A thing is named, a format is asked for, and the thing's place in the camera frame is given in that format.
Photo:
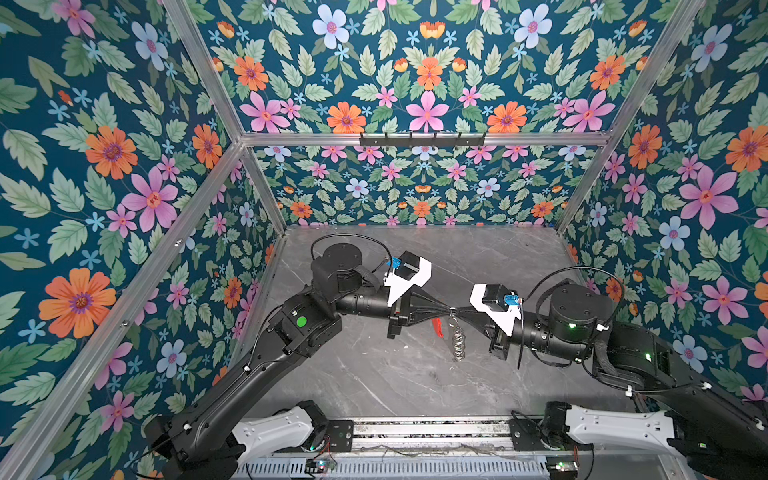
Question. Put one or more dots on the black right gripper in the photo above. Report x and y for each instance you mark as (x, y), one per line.
(481, 322)

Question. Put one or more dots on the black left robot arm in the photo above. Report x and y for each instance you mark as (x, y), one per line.
(211, 439)

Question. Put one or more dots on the black hook rack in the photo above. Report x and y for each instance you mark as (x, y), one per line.
(439, 140)

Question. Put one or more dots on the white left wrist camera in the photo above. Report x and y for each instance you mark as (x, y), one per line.
(409, 270)

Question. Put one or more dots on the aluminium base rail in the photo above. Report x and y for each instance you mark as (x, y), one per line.
(432, 435)

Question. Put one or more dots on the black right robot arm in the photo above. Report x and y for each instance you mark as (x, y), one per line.
(716, 433)

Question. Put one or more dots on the white perforated cable tray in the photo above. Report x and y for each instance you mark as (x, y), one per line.
(393, 468)

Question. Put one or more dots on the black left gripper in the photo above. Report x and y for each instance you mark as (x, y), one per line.
(403, 307)

